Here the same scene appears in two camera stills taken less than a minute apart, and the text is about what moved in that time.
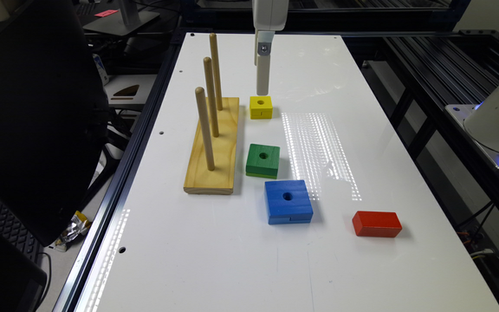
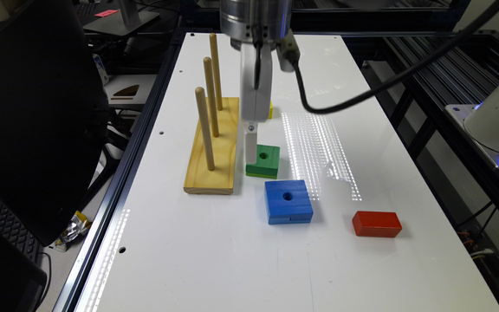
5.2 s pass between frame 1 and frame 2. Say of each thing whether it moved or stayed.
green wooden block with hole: stayed
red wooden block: stayed
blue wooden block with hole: stayed
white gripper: moved
